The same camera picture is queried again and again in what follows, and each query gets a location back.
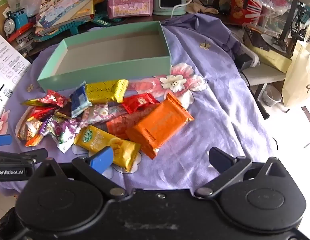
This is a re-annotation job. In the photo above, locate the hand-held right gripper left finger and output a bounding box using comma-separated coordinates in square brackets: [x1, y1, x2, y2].
[32, 146, 126, 200]

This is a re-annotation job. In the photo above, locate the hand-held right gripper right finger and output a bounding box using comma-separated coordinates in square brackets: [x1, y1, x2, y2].
[194, 146, 292, 198]

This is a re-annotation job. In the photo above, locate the yellow packet with green logo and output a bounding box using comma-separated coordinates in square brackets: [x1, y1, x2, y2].
[74, 126, 142, 173]

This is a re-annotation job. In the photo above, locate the clear-wrapped orange pastry packet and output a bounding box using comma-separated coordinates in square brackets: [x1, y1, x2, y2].
[17, 119, 45, 147]

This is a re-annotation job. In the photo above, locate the orange-red long snack packet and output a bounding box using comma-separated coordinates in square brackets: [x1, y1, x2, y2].
[105, 112, 148, 140]

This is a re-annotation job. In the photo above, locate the purple and white snack packet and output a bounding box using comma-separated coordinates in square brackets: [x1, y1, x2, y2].
[46, 118, 82, 153]

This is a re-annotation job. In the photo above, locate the pink floral snack packet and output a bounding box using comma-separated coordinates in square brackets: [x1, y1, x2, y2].
[81, 102, 127, 125]

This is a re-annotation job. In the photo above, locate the red foil snack packet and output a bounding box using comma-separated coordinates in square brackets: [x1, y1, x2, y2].
[27, 106, 56, 120]

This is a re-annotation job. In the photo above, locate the blue snack packet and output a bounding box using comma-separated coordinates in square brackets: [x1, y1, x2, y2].
[69, 81, 93, 118]

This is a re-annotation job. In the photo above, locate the red cartoon candy packet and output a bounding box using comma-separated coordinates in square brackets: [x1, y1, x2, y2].
[39, 90, 71, 108]

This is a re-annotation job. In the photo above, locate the large orange snack packet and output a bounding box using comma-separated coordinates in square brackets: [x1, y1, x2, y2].
[125, 92, 195, 160]

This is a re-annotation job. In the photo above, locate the small red snack packet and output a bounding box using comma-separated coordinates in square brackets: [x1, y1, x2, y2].
[122, 92, 161, 114]

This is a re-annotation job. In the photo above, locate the gold foil snack packet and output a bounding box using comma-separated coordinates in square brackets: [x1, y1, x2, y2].
[85, 79, 130, 104]

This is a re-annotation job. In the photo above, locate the mint green cardboard box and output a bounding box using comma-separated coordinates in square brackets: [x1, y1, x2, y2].
[37, 21, 172, 92]

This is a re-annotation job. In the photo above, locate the purple floral cloth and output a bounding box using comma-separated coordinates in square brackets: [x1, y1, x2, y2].
[0, 13, 279, 198]

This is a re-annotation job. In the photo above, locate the white instruction sheet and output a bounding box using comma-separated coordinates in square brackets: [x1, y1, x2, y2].
[0, 29, 33, 135]

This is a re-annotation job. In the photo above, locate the white cup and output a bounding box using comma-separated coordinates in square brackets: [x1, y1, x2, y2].
[261, 84, 282, 107]

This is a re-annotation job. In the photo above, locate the white power strip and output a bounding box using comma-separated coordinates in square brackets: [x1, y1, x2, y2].
[235, 42, 261, 68]

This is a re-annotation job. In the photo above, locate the yellow box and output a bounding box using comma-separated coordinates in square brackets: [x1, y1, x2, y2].
[245, 37, 294, 73]

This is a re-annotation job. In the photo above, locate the cream paper bag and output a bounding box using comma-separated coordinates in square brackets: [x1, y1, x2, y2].
[281, 39, 310, 107]

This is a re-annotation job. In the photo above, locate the blue toy train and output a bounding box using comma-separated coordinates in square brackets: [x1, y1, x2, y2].
[3, 10, 37, 40]

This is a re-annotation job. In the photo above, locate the teal toy track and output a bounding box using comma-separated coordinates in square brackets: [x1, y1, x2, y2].
[33, 12, 113, 43]

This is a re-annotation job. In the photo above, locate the stack of picture book boxes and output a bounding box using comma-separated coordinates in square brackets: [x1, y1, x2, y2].
[35, 0, 96, 36]

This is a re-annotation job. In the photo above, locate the beige cloth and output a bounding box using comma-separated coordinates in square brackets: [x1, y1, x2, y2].
[186, 0, 220, 15]

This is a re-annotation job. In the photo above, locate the red cookie tin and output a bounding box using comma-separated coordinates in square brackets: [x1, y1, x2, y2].
[229, 0, 264, 26]

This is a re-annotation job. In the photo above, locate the white cable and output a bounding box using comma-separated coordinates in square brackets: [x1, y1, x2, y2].
[171, 0, 196, 17]

